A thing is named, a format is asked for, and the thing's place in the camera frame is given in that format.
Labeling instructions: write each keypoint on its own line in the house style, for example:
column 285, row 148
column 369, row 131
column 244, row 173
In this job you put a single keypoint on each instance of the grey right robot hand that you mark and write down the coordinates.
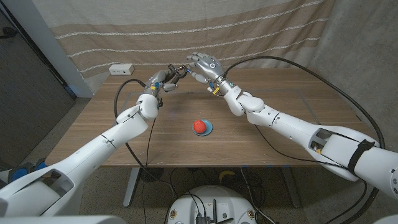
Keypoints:
column 211, row 67

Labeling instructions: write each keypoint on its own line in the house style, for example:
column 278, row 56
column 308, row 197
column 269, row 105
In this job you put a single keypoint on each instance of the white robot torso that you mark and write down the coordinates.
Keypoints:
column 62, row 221

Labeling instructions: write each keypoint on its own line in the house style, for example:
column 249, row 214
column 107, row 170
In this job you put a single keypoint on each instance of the round black floor fan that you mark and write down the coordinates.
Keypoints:
column 151, row 174

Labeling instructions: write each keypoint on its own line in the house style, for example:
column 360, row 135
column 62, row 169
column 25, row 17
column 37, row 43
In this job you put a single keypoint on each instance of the beige striped backdrop cloth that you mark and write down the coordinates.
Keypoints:
column 186, row 31

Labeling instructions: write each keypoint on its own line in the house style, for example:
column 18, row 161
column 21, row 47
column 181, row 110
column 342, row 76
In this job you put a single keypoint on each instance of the blue black padded item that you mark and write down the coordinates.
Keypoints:
column 18, row 175
column 39, row 164

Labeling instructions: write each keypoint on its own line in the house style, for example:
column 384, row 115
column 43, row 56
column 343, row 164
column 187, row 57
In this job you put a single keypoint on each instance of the yellow curved floor object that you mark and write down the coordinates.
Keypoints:
column 226, row 174

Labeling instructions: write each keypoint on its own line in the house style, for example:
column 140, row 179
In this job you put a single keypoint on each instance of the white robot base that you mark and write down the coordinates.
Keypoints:
column 217, row 196

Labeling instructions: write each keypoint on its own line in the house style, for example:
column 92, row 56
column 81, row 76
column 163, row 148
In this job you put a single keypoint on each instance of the dark grey door panel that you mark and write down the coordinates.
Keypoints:
column 28, row 102

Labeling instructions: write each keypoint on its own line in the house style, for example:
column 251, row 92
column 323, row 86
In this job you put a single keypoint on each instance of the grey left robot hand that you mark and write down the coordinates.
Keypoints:
column 160, row 81

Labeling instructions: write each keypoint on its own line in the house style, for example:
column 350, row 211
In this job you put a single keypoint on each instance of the white door frame post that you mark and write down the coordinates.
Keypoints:
column 56, row 53

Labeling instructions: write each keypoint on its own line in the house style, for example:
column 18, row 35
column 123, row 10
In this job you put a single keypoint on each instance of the red stress ball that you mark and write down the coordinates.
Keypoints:
column 199, row 126

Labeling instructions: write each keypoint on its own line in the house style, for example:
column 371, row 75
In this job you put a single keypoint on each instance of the small blue plate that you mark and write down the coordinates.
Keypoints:
column 210, row 127

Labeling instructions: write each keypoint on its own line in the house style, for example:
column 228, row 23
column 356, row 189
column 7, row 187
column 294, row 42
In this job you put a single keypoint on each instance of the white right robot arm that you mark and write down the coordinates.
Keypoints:
column 289, row 124

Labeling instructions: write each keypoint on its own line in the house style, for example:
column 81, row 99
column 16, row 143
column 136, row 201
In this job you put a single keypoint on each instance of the black hand grip exerciser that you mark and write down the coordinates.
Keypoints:
column 183, row 73

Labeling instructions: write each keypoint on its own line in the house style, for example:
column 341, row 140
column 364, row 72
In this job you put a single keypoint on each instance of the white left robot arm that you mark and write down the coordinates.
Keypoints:
column 93, row 149

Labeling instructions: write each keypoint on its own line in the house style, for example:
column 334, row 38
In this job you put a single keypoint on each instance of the metal table leg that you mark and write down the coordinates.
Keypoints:
column 132, row 186
column 292, row 189

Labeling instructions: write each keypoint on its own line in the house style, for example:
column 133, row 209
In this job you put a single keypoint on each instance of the white power strip box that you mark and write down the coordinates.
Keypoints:
column 121, row 69

